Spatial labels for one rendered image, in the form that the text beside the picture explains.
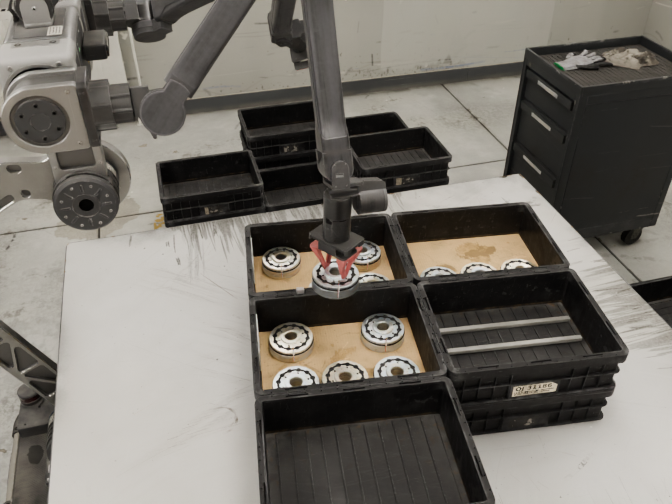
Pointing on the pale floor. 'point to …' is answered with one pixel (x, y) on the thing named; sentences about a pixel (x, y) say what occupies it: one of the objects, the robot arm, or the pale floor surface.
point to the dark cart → (596, 136)
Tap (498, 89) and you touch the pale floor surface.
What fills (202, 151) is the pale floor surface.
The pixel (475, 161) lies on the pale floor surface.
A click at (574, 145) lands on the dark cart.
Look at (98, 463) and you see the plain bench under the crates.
